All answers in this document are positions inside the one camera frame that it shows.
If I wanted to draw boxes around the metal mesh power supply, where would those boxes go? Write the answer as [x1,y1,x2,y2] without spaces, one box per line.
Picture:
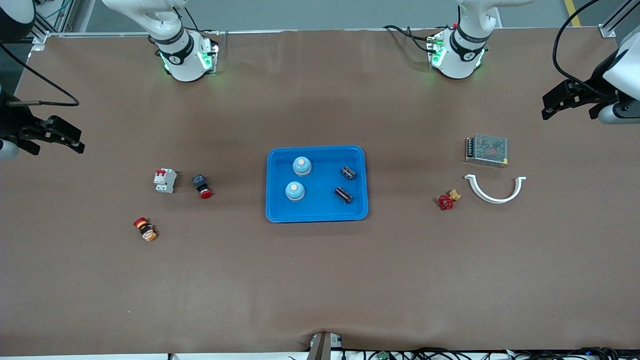
[465,133,509,169]

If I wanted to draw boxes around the white circuit breaker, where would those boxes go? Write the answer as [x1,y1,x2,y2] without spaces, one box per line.
[153,168,178,194]

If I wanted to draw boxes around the red yellow emergency stop button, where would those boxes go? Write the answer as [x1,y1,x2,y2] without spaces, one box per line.
[133,216,158,243]

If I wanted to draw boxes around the blue plastic tray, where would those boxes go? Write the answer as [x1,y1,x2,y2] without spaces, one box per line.
[265,145,369,223]

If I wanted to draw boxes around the large table cover mat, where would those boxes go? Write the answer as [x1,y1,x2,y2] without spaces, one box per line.
[0,29,640,357]

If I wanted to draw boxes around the aluminium frame profile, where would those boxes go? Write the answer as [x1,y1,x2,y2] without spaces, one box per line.
[599,0,640,39]
[27,0,96,47]

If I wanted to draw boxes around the green cable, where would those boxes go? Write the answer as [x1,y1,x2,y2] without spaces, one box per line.
[40,0,72,20]

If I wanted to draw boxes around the white curved plastic bracket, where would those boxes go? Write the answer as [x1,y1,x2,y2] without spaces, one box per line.
[464,173,527,204]

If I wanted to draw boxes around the red push button switch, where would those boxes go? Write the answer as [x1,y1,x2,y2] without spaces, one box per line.
[192,174,213,200]

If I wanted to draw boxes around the red handled brass valve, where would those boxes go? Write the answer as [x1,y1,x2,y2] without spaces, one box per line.
[438,188,462,211]

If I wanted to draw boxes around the black right arm base cable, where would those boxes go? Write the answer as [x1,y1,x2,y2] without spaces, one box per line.
[184,6,222,36]

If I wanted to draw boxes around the black left arm base cables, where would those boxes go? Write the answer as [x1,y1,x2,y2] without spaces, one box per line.
[383,24,437,54]

